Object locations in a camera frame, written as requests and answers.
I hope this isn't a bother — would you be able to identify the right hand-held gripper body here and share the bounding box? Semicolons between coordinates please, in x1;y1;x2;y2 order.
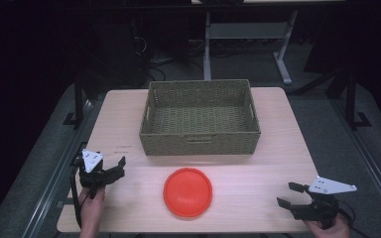
293;176;358;230

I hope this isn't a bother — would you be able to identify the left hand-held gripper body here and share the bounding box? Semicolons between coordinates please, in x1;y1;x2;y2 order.
70;149;114;200

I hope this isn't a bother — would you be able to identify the person's right hand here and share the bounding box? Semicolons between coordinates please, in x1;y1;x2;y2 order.
302;213;351;238

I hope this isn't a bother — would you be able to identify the person's left hand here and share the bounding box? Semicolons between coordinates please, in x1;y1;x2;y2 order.
78;185;107;220

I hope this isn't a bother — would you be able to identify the orange round plate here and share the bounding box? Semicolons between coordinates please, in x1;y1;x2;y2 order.
163;167;213;219

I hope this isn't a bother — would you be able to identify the black metal stand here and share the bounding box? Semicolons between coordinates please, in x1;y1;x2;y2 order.
343;69;373;131
63;70;87;127

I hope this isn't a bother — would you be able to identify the green woven basket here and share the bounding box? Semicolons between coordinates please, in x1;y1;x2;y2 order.
139;78;262;157

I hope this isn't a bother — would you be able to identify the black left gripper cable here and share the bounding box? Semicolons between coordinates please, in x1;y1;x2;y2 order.
69;160;83;230

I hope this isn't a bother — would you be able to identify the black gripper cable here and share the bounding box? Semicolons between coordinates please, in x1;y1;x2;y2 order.
337;199;373;238
69;160;83;230

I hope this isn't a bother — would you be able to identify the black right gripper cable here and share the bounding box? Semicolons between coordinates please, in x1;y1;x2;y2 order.
337;199;373;238

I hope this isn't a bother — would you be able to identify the aluminium rail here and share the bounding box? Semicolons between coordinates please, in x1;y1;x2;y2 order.
20;97;96;238
328;97;381;230

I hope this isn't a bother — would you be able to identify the bundle of floor cables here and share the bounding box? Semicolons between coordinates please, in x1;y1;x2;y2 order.
132;36;206;82

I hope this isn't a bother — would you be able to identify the grey metal table frame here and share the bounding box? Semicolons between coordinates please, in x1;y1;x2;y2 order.
202;9;300;86

